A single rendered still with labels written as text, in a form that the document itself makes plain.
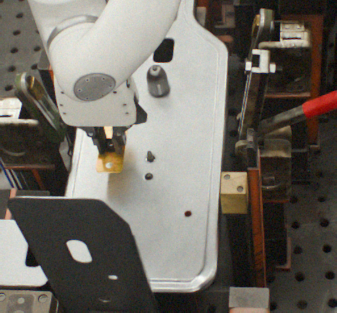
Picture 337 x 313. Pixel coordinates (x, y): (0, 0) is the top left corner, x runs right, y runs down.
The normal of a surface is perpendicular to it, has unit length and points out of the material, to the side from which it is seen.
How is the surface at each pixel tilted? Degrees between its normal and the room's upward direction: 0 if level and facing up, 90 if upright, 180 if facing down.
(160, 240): 0
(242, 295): 0
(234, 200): 90
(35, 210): 90
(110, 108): 91
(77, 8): 89
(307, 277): 0
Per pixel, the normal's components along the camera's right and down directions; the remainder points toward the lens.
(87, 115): -0.10, 0.86
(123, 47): 0.29, 0.61
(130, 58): 0.41, 0.72
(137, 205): -0.11, -0.56
